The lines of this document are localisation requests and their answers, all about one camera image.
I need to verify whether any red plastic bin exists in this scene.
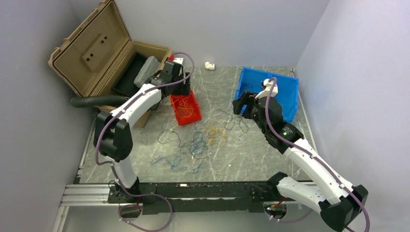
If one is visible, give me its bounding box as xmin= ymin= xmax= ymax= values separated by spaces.
xmin=170 ymin=89 xmax=202 ymax=126

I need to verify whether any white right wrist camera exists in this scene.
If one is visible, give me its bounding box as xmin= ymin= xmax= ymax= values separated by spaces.
xmin=255 ymin=79 xmax=278 ymax=99

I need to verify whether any black toolbox tray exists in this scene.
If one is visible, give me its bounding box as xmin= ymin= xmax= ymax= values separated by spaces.
xmin=111 ymin=52 xmax=147 ymax=98

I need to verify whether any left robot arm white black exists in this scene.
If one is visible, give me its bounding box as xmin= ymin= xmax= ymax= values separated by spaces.
xmin=94 ymin=60 xmax=190 ymax=203

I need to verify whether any blue bin right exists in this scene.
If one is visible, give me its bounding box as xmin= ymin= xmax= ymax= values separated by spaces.
xmin=268 ymin=73 xmax=299 ymax=123

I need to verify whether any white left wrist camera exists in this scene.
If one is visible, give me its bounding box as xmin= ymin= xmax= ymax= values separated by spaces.
xmin=168 ymin=55 xmax=184 ymax=65

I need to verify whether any blue bin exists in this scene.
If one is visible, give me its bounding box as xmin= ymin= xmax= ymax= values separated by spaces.
xmin=268 ymin=73 xmax=299 ymax=123
xmin=234 ymin=68 xmax=273 ymax=100

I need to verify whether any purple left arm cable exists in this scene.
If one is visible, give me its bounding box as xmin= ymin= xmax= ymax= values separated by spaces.
xmin=95 ymin=52 xmax=195 ymax=232

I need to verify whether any black corrugated hose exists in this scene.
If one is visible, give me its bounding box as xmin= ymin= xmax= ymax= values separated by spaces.
xmin=70 ymin=94 xmax=129 ymax=109

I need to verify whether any grey plastic organizer box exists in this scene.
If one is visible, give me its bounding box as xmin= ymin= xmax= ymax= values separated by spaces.
xmin=134 ymin=56 xmax=160 ymax=89

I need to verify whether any blue bin left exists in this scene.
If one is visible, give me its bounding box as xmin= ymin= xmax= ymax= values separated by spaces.
xmin=234 ymin=68 xmax=273 ymax=100

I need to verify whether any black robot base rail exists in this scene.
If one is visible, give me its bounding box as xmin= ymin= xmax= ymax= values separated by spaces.
xmin=108 ymin=181 xmax=287 ymax=215

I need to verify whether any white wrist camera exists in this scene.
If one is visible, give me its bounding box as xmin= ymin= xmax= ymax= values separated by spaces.
xmin=168 ymin=55 xmax=184 ymax=65
xmin=255 ymin=79 xmax=278 ymax=99

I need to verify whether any tan hard toolbox case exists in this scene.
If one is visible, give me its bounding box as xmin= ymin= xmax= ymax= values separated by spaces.
xmin=48 ymin=0 xmax=172 ymax=112

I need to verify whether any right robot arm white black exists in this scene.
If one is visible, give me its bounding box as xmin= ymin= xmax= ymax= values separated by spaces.
xmin=233 ymin=91 xmax=369 ymax=232

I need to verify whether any white pipe elbow fitting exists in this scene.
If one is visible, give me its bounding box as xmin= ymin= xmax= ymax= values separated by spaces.
xmin=204 ymin=61 xmax=215 ymax=71

